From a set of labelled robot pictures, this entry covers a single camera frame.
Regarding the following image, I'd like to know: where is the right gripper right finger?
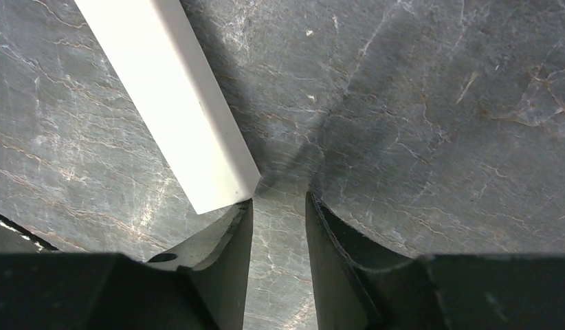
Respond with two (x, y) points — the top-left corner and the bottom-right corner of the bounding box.
(305, 192), (565, 329)

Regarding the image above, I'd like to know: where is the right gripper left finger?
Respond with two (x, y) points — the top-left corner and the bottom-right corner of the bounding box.
(0, 200), (253, 329)

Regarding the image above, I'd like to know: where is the white remote control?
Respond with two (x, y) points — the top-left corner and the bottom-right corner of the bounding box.
(77, 1), (261, 214)

